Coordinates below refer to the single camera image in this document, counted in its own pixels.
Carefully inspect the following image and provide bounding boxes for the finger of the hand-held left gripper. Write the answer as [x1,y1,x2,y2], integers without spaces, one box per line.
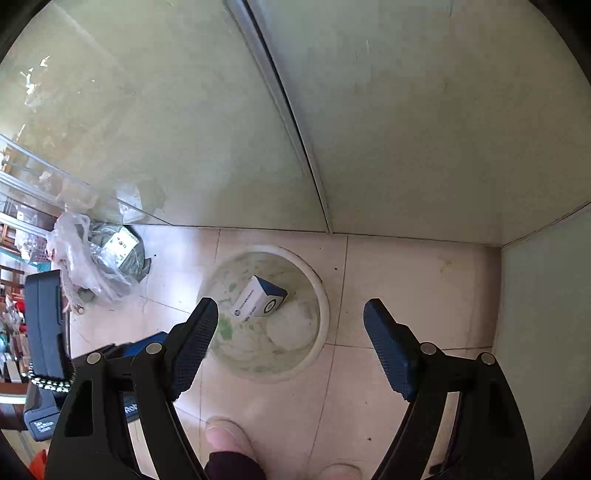
[99,330,169,358]

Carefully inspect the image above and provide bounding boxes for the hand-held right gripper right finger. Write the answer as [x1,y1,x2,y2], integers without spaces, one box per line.
[364,298,537,480]

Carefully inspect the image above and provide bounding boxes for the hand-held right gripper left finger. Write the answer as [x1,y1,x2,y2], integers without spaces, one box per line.
[45,298,219,480]

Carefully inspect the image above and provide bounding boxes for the white round waste bin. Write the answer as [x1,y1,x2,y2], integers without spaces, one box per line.
[198,244,331,385]

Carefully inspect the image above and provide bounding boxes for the pink white mesh object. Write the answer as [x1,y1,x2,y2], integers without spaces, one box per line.
[60,272,88,315]

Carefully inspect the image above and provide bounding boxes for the clear crumpled plastic bag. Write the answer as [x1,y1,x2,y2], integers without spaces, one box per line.
[45,211,139,306]

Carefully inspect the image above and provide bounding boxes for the blue and white small box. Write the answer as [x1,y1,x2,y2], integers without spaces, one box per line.
[231,275,288,319]

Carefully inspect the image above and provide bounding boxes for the green cloth bag with label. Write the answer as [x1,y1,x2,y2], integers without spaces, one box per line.
[90,223,152,283]

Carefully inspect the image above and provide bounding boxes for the person's left shoe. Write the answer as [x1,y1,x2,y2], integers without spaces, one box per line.
[205,416,256,462]

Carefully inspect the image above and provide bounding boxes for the person's shoe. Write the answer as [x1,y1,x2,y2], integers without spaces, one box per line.
[318,463,366,480]
[205,416,256,462]

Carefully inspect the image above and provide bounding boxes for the person's dark red trousers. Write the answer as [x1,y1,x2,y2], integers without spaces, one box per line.
[204,451,269,480]

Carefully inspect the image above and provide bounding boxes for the person's right shoe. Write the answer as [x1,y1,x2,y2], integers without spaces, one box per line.
[318,463,366,480]

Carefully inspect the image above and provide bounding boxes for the pale green counter cabinet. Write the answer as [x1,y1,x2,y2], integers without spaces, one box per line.
[0,0,591,467]

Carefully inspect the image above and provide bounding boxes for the black white braided cord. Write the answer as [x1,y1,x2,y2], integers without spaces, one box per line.
[28,359,77,394]

